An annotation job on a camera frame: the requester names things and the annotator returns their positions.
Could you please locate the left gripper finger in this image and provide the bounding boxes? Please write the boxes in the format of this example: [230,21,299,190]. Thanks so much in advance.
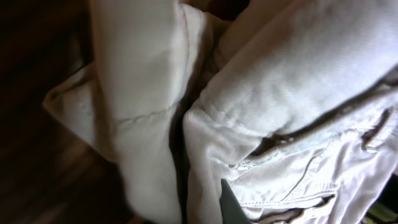
[220,179,251,224]

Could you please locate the beige shorts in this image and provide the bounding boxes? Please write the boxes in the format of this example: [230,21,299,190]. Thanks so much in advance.
[44,0,397,223]

